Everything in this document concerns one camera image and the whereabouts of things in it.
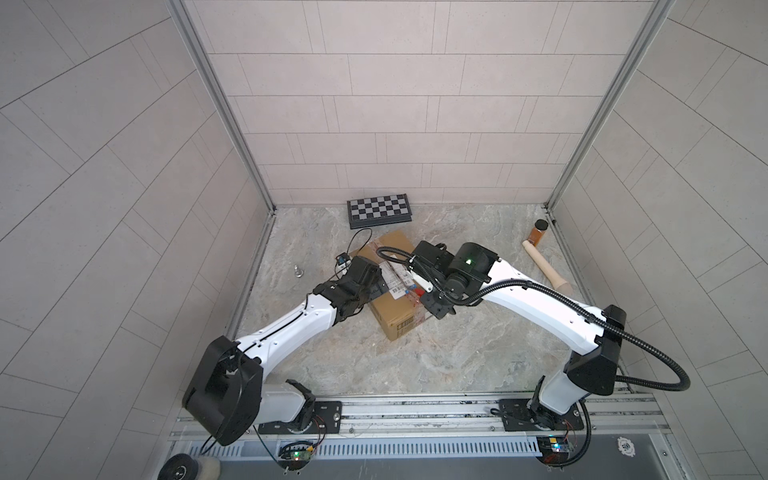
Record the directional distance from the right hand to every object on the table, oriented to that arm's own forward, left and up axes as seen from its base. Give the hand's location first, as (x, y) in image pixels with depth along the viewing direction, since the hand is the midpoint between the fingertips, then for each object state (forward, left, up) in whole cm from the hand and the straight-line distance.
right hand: (432, 306), depth 72 cm
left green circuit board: (-25, +33, -14) cm, 44 cm away
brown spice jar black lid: (+29, -40, -9) cm, 51 cm away
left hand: (+12, +13, -8) cm, 19 cm away
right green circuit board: (-28, -25, -19) cm, 42 cm away
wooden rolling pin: (+13, -42, -15) cm, 46 cm away
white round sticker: (-29, -42, -19) cm, 54 cm away
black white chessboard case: (+46, +14, -12) cm, 50 cm away
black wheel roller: (-27, +52, -5) cm, 59 cm away
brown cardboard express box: (+3, +8, -6) cm, 10 cm away
